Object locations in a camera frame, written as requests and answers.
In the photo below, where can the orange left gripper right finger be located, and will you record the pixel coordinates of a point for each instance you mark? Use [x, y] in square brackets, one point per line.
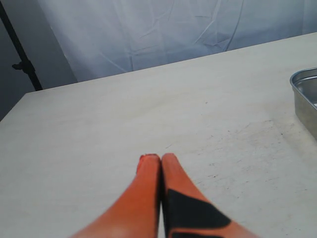
[187, 213]

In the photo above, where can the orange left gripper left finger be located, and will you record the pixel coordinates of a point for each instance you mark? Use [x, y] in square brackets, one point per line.
[135, 214]

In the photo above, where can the stainless steel lunch box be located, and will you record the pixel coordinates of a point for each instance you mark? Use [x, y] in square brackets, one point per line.
[304, 85]

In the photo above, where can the blue-grey backdrop cloth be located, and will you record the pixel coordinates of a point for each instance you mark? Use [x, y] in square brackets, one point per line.
[102, 38]

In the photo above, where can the black stand pole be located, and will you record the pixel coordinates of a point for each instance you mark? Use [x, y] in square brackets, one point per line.
[25, 64]

